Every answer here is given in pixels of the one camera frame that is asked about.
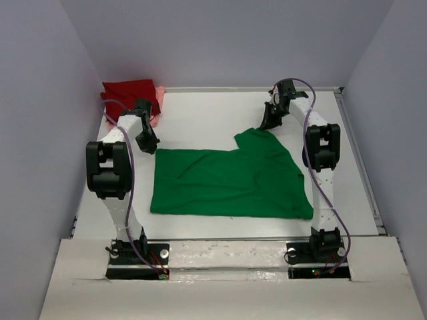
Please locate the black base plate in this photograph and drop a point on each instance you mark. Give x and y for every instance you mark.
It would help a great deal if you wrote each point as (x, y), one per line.
(305, 265)
(124, 264)

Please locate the folded dark red t-shirt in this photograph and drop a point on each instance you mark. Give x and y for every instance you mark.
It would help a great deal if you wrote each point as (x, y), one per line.
(123, 93)

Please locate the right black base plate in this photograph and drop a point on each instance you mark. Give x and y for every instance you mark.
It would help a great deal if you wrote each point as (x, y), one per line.
(305, 265)

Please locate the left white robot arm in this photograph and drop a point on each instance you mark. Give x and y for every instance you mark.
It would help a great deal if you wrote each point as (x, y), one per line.
(110, 170)

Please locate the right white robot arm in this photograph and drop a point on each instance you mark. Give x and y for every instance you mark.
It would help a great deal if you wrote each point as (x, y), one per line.
(321, 154)

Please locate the green t-shirt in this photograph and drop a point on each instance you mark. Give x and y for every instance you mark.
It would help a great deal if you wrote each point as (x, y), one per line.
(257, 179)

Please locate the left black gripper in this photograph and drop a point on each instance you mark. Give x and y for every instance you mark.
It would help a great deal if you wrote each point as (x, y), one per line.
(146, 146)

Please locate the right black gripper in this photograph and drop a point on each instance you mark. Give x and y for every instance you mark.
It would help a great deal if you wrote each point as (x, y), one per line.
(269, 122)

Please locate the folded pink t-shirt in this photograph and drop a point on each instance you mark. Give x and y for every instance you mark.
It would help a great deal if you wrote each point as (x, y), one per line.
(159, 100)

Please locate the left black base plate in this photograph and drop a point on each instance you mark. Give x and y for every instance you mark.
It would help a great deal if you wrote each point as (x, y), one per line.
(124, 264)

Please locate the white front cover board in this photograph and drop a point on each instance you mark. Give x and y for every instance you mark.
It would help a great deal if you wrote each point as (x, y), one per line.
(231, 280)

